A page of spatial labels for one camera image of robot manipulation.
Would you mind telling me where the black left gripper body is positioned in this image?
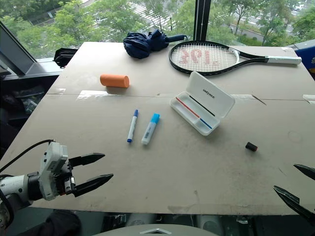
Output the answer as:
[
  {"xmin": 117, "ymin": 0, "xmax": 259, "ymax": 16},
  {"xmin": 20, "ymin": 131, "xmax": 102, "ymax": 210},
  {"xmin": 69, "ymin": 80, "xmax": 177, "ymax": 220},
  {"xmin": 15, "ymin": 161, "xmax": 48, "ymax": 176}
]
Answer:
[{"xmin": 50, "ymin": 157, "xmax": 76, "ymax": 197}]

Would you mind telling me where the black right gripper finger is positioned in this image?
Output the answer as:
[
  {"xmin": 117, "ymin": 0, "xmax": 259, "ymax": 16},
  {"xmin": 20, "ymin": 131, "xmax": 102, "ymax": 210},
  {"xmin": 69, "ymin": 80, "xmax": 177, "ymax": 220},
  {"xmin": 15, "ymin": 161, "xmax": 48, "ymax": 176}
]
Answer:
[
  {"xmin": 293, "ymin": 164, "xmax": 315, "ymax": 181},
  {"xmin": 273, "ymin": 185, "xmax": 315, "ymax": 225}
]

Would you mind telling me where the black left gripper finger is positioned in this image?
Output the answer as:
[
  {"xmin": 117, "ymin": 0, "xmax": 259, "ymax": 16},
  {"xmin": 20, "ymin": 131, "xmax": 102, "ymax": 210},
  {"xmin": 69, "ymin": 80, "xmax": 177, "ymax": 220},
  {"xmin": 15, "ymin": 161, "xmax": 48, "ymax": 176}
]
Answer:
[
  {"xmin": 72, "ymin": 173, "xmax": 114, "ymax": 198},
  {"xmin": 68, "ymin": 152, "xmax": 106, "ymax": 168}
]

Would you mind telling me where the white open pencil case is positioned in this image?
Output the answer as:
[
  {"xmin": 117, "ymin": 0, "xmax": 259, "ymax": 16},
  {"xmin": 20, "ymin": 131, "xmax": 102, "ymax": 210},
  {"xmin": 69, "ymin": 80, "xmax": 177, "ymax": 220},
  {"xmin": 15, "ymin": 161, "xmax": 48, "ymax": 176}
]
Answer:
[{"xmin": 169, "ymin": 71, "xmax": 236, "ymax": 136}]

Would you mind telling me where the blue whiteboard marker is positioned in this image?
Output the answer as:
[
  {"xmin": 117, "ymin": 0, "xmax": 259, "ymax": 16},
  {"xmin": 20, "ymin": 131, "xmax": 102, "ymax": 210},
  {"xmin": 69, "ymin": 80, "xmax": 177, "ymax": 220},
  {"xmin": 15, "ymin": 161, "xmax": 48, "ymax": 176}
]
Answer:
[{"xmin": 126, "ymin": 109, "xmax": 139, "ymax": 144}]

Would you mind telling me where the light blue highlighter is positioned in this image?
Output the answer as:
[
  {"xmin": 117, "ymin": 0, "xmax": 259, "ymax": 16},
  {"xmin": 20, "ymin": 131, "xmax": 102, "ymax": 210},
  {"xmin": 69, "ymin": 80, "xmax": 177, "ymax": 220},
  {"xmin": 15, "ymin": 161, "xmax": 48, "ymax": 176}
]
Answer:
[{"xmin": 141, "ymin": 113, "xmax": 161, "ymax": 146}]

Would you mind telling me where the orange foam cylinder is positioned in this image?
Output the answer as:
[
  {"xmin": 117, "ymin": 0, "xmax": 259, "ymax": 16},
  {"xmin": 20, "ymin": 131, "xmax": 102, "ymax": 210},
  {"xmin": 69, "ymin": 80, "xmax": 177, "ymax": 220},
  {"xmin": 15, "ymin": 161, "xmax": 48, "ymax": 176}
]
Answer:
[{"xmin": 99, "ymin": 73, "xmax": 130, "ymax": 89}]

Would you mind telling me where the black bag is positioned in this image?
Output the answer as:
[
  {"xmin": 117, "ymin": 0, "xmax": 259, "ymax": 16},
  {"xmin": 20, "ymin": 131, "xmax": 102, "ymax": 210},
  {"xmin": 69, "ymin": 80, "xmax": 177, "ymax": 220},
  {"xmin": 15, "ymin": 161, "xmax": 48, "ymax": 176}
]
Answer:
[{"xmin": 53, "ymin": 48, "xmax": 79, "ymax": 69}]

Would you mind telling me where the blue pen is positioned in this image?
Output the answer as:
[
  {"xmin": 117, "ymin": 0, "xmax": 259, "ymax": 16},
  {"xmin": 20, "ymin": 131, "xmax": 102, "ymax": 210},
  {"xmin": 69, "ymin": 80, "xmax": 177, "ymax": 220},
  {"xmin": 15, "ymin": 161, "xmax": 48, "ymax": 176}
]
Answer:
[{"xmin": 199, "ymin": 118, "xmax": 213, "ymax": 129}]

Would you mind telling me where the blue box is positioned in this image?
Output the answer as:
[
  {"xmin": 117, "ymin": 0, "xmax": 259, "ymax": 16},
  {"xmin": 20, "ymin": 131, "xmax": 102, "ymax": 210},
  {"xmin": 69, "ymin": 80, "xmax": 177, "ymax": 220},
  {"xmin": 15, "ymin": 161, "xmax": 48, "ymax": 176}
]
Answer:
[{"xmin": 294, "ymin": 39, "xmax": 315, "ymax": 81}]

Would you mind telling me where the grey monitor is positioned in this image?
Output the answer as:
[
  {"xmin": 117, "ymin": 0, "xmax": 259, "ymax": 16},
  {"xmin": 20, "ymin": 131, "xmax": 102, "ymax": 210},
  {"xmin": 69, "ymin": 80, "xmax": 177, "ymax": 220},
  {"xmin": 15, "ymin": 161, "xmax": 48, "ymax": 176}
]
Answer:
[{"xmin": 0, "ymin": 21, "xmax": 37, "ymax": 77}]

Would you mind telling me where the navy folded umbrella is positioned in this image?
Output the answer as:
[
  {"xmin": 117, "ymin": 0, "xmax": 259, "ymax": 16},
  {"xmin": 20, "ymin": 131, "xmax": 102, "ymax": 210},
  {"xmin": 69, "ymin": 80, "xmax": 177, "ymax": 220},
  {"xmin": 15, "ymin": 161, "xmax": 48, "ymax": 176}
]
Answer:
[{"xmin": 123, "ymin": 29, "xmax": 189, "ymax": 59}]

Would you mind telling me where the black and white tennis racket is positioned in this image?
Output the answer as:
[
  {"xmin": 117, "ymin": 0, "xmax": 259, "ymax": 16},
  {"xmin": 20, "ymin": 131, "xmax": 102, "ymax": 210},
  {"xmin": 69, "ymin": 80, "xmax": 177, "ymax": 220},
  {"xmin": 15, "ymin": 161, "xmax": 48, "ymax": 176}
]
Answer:
[{"xmin": 168, "ymin": 40, "xmax": 302, "ymax": 76}]

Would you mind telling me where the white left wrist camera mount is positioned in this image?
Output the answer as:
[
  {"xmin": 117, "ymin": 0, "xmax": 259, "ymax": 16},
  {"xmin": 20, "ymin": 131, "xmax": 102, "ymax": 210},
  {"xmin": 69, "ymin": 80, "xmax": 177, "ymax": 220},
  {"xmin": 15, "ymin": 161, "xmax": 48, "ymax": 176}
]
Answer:
[{"xmin": 38, "ymin": 142, "xmax": 69, "ymax": 202}]

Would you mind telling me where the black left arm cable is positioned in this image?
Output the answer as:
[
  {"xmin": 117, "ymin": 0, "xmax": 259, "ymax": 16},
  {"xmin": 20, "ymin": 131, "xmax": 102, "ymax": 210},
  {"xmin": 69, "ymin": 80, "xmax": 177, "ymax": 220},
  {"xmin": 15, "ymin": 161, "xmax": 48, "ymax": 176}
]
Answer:
[{"xmin": 0, "ymin": 139, "xmax": 54, "ymax": 173}]

